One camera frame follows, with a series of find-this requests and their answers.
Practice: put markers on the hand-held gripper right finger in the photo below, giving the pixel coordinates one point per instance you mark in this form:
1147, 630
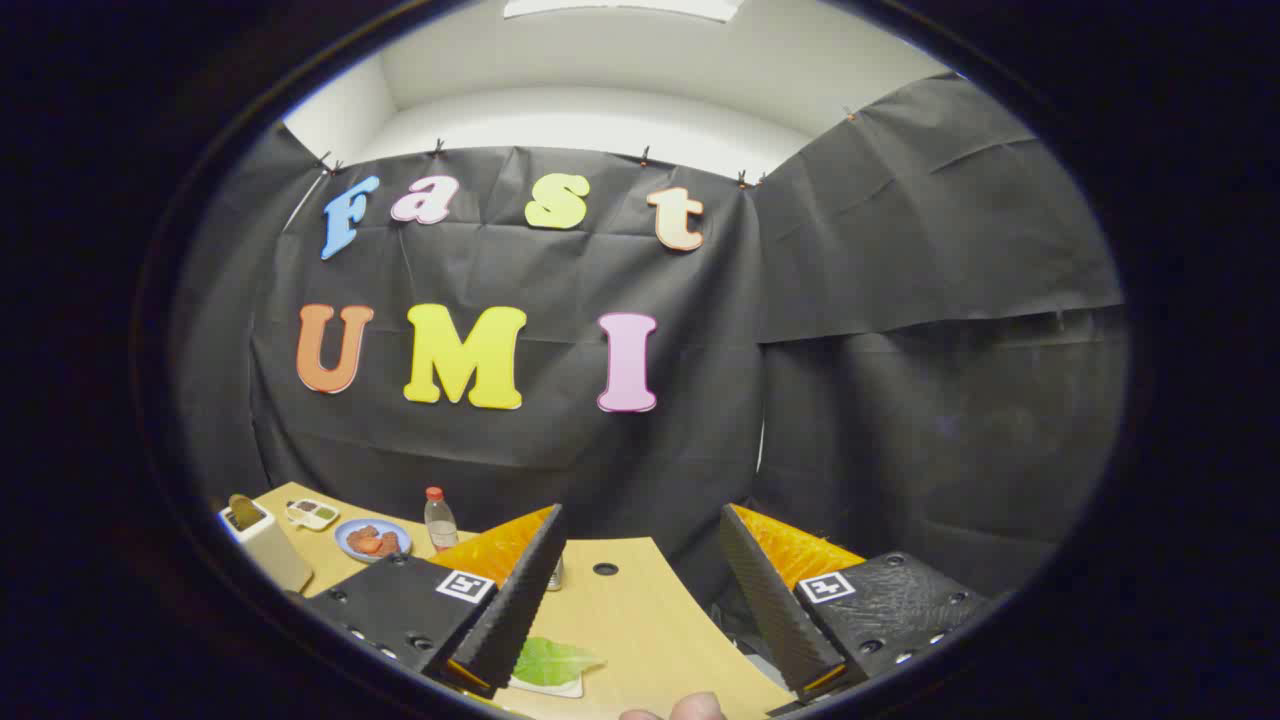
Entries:
765, 600

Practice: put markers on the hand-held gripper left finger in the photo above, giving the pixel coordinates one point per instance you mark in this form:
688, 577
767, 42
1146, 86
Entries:
520, 600

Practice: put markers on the green lettuce leaf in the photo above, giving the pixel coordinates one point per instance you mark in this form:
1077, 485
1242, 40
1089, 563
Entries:
550, 660

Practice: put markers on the brown toasted bread slice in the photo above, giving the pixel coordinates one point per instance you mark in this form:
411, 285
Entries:
245, 512

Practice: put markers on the white square plate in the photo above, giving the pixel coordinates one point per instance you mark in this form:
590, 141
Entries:
560, 689

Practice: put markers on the clear water bottle red cap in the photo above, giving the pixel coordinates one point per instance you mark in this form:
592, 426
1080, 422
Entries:
440, 525

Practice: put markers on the brown meat patty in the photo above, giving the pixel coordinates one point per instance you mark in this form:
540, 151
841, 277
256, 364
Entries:
390, 545
360, 533

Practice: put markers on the red tomato slice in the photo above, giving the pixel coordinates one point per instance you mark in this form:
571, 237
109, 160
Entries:
368, 546

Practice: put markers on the blue plate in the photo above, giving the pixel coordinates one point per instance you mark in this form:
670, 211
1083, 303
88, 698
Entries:
345, 545

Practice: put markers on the white condiment tray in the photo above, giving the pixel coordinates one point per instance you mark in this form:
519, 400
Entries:
312, 514

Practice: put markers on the cream toaster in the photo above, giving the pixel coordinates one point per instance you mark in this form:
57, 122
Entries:
280, 555

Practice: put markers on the ceiling light panel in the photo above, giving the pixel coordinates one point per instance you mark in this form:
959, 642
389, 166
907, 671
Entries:
620, 8

